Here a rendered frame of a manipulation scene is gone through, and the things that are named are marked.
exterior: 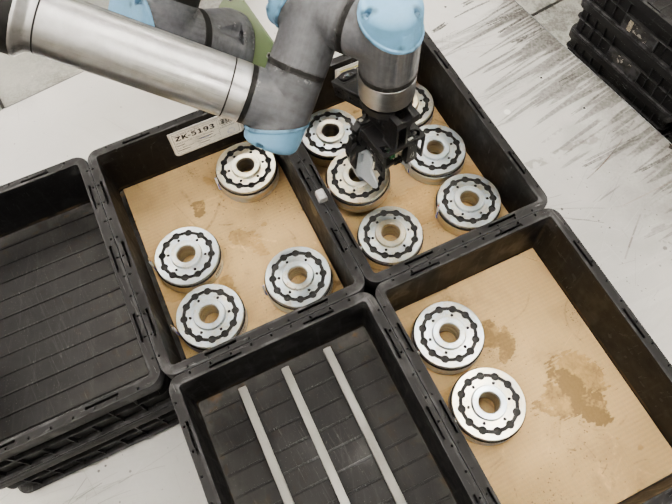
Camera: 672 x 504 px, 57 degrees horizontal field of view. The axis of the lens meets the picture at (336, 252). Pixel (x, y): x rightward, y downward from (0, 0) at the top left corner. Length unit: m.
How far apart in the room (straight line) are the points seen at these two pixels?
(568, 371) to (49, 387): 0.76
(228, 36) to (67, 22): 0.47
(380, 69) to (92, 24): 0.33
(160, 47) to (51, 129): 0.69
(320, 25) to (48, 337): 0.62
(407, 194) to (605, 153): 0.46
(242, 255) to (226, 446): 0.30
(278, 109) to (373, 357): 0.39
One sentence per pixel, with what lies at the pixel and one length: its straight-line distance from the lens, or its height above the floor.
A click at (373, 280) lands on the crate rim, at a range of 0.86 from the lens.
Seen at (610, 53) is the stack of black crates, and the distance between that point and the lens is 1.95.
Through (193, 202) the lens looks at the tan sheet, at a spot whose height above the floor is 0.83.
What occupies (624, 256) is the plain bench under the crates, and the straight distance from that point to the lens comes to 1.23.
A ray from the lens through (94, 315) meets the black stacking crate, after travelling 1.03.
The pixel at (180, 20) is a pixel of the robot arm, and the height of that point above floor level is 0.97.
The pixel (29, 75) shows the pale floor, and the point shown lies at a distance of 2.62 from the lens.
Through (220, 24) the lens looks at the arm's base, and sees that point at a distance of 1.20.
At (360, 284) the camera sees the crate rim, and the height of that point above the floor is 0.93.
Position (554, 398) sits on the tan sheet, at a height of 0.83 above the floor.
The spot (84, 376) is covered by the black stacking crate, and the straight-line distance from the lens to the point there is 1.01.
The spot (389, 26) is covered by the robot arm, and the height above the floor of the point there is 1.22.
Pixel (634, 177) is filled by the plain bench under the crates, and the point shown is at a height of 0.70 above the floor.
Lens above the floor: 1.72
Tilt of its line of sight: 64 degrees down
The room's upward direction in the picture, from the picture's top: 4 degrees counter-clockwise
